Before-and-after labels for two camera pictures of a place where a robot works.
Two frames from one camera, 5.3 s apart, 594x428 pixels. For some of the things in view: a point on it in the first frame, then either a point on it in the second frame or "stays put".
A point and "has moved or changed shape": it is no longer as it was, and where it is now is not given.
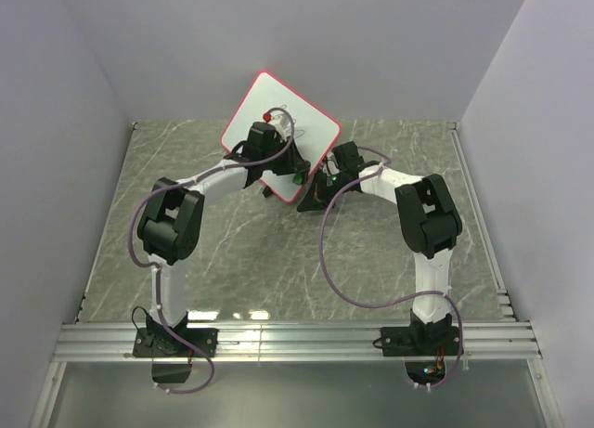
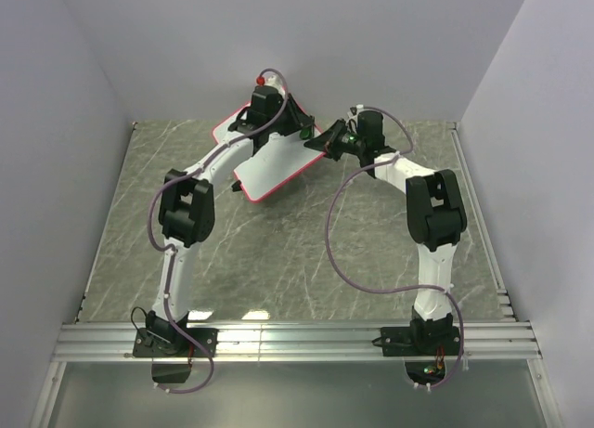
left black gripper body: [284, 164] -> [288, 123]
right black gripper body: [325, 186] -> [351, 143]
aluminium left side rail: [128, 146] stays put
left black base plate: [157, 341] stays put
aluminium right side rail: [486, 232] stays put
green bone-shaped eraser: [298, 177] -> [305, 133]
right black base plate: [434, 341] stays put
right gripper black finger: [311, 202] -> [329, 139]
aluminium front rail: [482, 340] stays put
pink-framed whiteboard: [315, 130] has moved or changed shape
